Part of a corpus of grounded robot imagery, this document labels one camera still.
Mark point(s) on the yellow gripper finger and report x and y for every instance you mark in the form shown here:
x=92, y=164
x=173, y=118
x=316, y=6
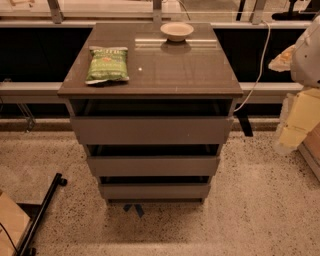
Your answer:
x=283, y=61
x=300, y=114

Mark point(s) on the grey bottom drawer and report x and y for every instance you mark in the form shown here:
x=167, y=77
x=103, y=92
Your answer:
x=154, y=187

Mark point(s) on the grey drawer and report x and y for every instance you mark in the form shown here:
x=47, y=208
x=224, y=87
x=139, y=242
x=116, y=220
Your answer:
x=154, y=160
x=154, y=187
x=151, y=122

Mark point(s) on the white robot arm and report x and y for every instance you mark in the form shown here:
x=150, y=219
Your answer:
x=305, y=64

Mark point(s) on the grey drawer cabinet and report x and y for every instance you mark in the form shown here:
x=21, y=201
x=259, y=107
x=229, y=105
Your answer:
x=195, y=69

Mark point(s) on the grey top drawer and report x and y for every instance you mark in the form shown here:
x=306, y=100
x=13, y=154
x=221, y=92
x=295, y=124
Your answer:
x=151, y=122

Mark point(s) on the grey middle drawer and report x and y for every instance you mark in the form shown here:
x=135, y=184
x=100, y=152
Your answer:
x=154, y=160

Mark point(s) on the cardboard box right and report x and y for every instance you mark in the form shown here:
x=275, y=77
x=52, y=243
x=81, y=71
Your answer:
x=310, y=150

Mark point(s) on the beige bowl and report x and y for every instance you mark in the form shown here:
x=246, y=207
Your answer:
x=176, y=31

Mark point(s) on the green chip bag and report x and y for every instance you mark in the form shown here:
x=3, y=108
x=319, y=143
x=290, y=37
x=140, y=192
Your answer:
x=107, y=64

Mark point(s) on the blue tape cross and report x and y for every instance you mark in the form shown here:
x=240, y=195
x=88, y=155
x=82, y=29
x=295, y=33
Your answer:
x=138, y=208

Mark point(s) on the black wheeled stand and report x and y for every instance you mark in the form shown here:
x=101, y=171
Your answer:
x=36, y=213

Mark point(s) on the black bracket leg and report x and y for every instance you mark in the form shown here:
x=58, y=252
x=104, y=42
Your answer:
x=242, y=116

